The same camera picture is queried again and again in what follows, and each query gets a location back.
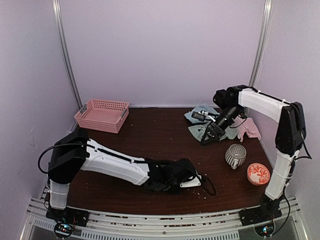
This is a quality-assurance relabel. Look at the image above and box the grey striped ceramic mug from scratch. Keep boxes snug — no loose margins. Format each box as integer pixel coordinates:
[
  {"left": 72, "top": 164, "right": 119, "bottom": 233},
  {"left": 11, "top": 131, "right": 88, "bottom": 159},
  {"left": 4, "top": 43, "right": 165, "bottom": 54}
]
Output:
[{"left": 224, "top": 144, "right": 247, "bottom": 170}]

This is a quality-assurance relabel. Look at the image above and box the right aluminium frame post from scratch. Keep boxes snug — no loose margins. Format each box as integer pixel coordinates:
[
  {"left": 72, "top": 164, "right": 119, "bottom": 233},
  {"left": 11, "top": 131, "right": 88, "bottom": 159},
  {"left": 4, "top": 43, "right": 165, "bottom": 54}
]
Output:
[{"left": 249, "top": 0, "right": 274, "bottom": 88}]

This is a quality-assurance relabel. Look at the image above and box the pink perforated plastic basket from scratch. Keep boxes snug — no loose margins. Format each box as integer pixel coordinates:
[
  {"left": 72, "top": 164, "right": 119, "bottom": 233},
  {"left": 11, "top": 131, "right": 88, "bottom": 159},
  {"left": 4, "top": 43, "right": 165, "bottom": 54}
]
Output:
[{"left": 74, "top": 98, "right": 130, "bottom": 134}]

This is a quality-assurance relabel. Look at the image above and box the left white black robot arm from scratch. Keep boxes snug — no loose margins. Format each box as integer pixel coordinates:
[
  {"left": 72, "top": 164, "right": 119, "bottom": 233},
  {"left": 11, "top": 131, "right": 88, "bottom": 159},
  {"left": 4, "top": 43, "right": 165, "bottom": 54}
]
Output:
[{"left": 40, "top": 129, "right": 202, "bottom": 222}]

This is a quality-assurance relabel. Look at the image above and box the pale green terry towel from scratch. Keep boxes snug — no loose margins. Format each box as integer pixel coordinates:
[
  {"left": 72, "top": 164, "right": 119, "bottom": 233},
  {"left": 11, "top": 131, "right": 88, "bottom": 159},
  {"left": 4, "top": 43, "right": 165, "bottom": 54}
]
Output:
[{"left": 188, "top": 123, "right": 238, "bottom": 142}]

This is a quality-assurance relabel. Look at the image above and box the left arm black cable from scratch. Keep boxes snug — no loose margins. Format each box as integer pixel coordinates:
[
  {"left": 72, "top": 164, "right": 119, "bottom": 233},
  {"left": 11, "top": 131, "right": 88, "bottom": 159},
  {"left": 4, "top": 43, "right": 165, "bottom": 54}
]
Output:
[{"left": 199, "top": 174, "right": 217, "bottom": 196}]

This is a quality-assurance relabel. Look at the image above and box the pink cloth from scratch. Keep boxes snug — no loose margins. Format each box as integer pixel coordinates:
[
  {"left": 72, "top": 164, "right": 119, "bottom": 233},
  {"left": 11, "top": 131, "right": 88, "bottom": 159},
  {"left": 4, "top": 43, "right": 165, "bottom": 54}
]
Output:
[{"left": 234, "top": 117, "right": 262, "bottom": 142}]

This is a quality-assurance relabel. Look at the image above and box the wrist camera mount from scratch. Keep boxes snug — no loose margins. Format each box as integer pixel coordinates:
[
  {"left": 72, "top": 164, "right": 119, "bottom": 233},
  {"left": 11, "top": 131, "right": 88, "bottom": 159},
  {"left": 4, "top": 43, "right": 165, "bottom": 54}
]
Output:
[
  {"left": 191, "top": 110, "right": 217, "bottom": 122},
  {"left": 179, "top": 175, "right": 202, "bottom": 188}
]

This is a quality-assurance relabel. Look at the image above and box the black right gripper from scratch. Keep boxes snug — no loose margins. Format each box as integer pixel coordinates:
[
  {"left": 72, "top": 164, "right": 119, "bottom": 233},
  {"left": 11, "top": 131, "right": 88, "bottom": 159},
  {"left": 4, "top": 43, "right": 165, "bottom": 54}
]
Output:
[{"left": 201, "top": 105, "right": 243, "bottom": 147}]

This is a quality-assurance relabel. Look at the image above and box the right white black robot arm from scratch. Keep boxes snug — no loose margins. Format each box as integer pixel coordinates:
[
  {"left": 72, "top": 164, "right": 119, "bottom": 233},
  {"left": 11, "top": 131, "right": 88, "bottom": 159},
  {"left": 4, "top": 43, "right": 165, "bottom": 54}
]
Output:
[{"left": 200, "top": 85, "right": 307, "bottom": 221}]

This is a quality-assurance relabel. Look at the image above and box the left aluminium frame post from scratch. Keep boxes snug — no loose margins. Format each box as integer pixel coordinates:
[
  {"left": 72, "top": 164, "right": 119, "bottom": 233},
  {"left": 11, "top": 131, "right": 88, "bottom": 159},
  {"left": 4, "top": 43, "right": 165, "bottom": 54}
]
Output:
[{"left": 52, "top": 0, "right": 83, "bottom": 109}]

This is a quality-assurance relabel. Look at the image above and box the light blue terry towel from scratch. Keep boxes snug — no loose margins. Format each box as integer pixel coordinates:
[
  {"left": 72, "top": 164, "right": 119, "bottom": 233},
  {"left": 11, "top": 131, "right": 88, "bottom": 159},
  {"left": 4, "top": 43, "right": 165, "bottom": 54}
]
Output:
[{"left": 184, "top": 104, "right": 219, "bottom": 124}]

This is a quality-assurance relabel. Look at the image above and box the front aluminium rail base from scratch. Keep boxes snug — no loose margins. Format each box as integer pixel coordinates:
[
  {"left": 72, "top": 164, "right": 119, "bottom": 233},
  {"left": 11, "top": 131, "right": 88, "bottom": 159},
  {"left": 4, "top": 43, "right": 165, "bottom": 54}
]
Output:
[{"left": 18, "top": 197, "right": 311, "bottom": 240}]

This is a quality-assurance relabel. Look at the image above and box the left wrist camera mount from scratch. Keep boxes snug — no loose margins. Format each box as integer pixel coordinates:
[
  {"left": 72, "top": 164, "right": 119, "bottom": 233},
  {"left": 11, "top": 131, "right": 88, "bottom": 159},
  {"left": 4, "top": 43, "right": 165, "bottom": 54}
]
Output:
[{"left": 179, "top": 175, "right": 202, "bottom": 188}]

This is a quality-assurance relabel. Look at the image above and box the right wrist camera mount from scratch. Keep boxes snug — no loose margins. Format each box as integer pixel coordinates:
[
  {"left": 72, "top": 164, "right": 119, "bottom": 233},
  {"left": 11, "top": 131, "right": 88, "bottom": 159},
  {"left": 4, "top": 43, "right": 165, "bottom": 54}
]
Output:
[{"left": 191, "top": 110, "right": 217, "bottom": 122}]

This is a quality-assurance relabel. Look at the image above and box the orange patterned ceramic bowl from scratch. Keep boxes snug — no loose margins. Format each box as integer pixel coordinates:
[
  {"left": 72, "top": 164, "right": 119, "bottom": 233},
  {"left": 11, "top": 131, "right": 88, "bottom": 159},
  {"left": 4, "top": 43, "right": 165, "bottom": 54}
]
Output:
[{"left": 247, "top": 163, "right": 271, "bottom": 186}]

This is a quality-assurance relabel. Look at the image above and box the aluminium frame post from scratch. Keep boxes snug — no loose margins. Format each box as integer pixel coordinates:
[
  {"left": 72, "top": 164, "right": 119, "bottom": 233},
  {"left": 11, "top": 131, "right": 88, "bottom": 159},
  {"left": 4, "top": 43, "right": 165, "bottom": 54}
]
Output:
[
  {"left": 249, "top": 0, "right": 274, "bottom": 88},
  {"left": 52, "top": 0, "right": 83, "bottom": 109}
]

